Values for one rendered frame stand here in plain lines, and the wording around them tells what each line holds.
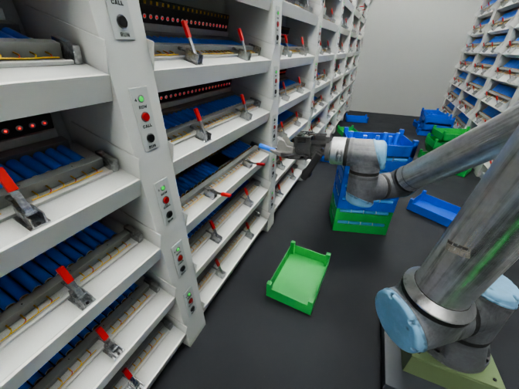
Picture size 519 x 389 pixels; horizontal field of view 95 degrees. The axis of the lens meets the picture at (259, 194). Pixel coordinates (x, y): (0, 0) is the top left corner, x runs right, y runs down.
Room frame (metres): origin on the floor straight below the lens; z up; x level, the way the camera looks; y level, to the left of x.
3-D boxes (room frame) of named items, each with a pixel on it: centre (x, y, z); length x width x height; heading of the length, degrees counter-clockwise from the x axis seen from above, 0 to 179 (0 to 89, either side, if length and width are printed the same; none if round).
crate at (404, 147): (1.17, -0.59, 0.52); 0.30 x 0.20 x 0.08; 82
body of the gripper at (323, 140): (0.78, -0.18, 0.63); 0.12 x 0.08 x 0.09; 67
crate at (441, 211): (1.26, -1.16, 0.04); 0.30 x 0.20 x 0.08; 36
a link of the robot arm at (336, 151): (0.75, -0.26, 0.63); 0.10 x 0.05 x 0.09; 157
